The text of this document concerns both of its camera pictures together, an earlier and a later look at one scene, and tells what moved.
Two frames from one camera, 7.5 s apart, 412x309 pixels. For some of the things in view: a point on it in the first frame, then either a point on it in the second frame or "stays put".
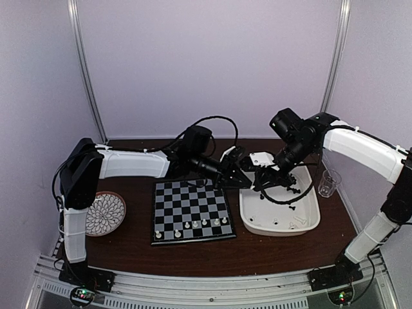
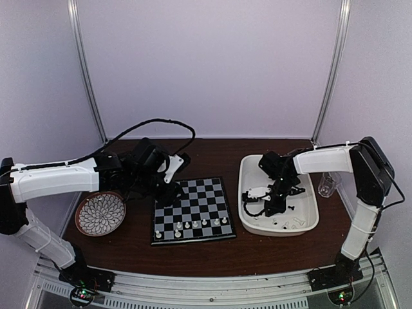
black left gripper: (234, 170) → (168, 197)
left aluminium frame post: (74, 12) stays put
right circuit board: (341, 297) stays put
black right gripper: (270, 175) → (279, 207)
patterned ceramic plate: (106, 214) stays put
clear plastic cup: (329, 180) stays put
